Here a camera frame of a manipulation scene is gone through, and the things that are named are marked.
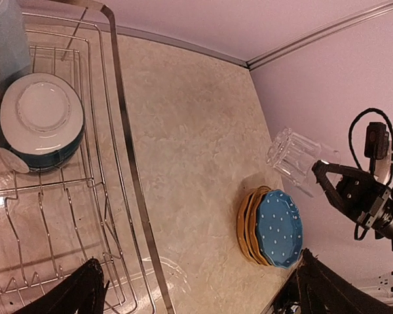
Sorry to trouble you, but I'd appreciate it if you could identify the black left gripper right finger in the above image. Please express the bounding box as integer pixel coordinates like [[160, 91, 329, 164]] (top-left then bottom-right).
[[296, 249, 393, 313]]

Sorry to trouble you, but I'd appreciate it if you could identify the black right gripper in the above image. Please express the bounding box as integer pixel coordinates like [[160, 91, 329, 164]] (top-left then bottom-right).
[[312, 160, 393, 231]]

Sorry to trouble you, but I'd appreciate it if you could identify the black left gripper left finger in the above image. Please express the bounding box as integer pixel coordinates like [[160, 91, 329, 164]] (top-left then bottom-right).
[[19, 258, 109, 313]]

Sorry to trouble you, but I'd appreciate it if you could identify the clear glass cup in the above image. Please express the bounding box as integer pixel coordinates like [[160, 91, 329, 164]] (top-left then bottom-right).
[[267, 128, 340, 198]]

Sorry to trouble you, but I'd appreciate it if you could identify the blue plate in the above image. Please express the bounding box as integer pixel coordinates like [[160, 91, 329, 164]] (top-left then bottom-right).
[[255, 190, 303, 269]]

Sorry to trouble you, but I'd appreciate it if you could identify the yellow polka dot plate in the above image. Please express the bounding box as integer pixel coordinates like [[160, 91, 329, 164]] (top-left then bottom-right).
[[236, 186, 269, 266]]

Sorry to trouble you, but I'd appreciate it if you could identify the teal and white bowl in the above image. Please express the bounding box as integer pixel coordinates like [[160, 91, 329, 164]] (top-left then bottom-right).
[[0, 73, 85, 173]]

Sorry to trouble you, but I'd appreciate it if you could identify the light blue faceted cup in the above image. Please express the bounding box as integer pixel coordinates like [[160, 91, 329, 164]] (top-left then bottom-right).
[[0, 0, 31, 94]]

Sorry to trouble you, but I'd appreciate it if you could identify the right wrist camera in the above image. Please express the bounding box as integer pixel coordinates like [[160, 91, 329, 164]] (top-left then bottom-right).
[[363, 121, 393, 184]]

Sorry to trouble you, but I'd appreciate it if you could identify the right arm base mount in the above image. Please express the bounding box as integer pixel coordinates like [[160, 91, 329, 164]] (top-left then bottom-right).
[[354, 270, 393, 307]]

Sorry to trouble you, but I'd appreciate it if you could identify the steel wire dish rack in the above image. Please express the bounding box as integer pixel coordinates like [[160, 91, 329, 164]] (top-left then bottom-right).
[[0, 1, 175, 313]]

